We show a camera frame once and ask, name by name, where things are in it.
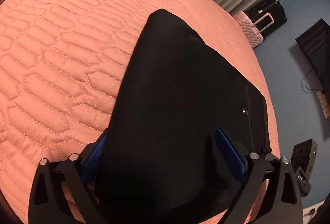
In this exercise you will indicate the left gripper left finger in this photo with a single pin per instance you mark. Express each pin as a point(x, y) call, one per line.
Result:
point(92, 153)

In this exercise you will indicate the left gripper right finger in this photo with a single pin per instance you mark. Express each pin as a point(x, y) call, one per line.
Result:
point(230, 154)

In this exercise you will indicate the black pants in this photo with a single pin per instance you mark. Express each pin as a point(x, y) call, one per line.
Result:
point(161, 161)

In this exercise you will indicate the black box with led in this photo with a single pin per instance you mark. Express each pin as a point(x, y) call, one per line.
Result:
point(304, 156)

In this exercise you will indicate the grey charger device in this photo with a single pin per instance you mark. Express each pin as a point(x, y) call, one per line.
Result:
point(302, 178)

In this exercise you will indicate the salmon quilted bedspread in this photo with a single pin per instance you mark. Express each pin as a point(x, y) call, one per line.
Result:
point(62, 62)

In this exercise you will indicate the pink hard suitcase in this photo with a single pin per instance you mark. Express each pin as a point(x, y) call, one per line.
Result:
point(250, 29)

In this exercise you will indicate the black suitcase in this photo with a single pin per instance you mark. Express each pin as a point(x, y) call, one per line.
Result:
point(274, 8)

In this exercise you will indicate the black wall television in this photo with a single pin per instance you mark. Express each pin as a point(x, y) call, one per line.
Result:
point(314, 44)

